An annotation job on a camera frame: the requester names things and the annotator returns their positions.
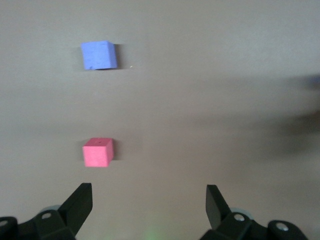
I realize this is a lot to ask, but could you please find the purple foam block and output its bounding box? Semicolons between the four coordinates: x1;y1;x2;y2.
80;40;118;71

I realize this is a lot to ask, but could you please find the pink foam block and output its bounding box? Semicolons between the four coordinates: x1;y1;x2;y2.
82;137;115;168

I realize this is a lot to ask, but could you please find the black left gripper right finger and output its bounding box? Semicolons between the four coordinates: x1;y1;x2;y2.
199;184;310;240

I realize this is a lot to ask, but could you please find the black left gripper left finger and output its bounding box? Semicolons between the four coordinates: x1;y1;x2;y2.
0;183;94;240

